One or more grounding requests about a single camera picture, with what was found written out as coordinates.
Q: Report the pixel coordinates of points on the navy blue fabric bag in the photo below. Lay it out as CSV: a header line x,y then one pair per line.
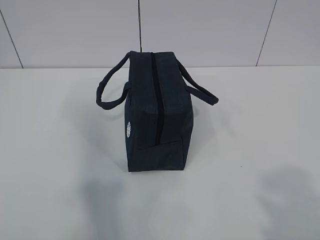
x,y
158,110

